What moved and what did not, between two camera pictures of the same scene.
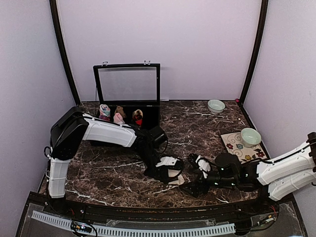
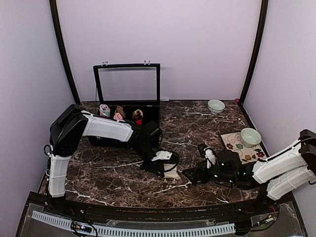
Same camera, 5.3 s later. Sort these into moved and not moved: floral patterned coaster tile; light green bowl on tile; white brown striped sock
Moved: white brown striped sock
Not moved: floral patterned coaster tile; light green bowl on tile
